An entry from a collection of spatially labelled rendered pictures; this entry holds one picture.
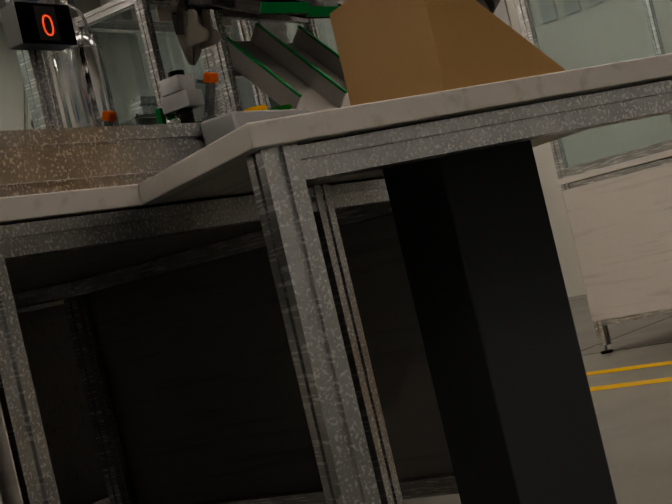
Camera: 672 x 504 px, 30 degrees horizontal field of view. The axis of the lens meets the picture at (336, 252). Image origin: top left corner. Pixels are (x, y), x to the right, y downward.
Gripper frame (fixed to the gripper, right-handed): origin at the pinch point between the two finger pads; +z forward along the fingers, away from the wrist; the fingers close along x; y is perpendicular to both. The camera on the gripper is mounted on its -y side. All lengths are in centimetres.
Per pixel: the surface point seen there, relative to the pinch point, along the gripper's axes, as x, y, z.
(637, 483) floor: 132, 42, 95
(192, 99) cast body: 2.8, -1.2, 7.0
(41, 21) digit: -16.5, -18.5, -5.1
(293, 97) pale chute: 23.3, 6.7, 5.3
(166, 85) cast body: 1.7, -6.1, 4.5
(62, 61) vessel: 61, -85, -8
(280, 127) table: -59, 58, 15
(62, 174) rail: -46, 14, 21
